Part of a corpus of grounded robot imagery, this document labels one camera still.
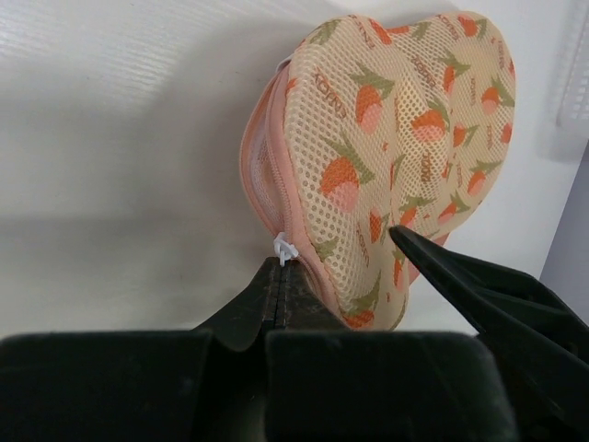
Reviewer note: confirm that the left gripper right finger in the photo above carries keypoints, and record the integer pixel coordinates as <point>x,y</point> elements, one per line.
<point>297,306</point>

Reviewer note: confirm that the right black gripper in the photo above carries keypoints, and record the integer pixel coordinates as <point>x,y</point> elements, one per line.
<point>540,345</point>

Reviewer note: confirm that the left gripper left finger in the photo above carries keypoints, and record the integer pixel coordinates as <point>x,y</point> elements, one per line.
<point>255,310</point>

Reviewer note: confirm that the white plastic basket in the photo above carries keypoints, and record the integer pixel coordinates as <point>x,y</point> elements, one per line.
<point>573,74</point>

